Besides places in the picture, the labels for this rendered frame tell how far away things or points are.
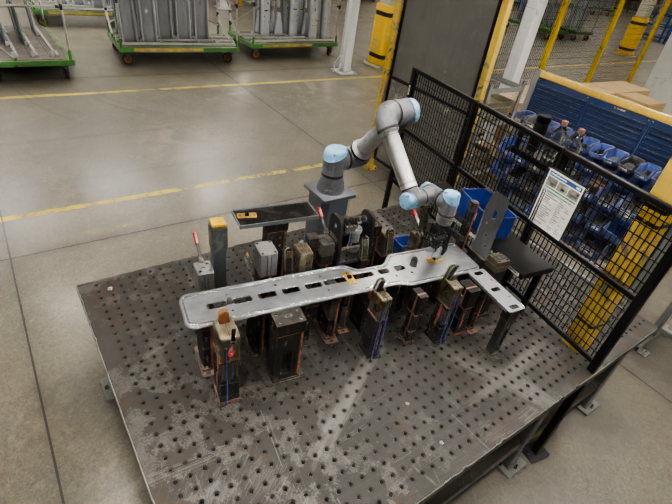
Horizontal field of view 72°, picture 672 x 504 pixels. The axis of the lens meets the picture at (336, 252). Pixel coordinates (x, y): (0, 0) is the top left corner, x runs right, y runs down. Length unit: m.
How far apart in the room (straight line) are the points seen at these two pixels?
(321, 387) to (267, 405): 0.23
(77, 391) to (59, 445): 0.32
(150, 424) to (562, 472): 2.16
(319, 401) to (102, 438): 1.25
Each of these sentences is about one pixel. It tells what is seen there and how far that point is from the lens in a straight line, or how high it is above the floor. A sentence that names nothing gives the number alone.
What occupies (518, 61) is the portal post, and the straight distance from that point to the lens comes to 6.45.
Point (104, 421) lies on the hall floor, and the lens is 2.82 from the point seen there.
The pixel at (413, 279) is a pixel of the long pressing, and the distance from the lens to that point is 2.11.
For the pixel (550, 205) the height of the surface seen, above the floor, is 1.28.
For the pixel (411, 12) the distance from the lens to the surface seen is 4.83.
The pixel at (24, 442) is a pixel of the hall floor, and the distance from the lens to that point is 2.87.
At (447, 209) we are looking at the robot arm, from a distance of 2.06.
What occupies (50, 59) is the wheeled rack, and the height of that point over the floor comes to 0.28.
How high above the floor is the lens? 2.26
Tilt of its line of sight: 36 degrees down
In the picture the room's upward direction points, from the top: 9 degrees clockwise
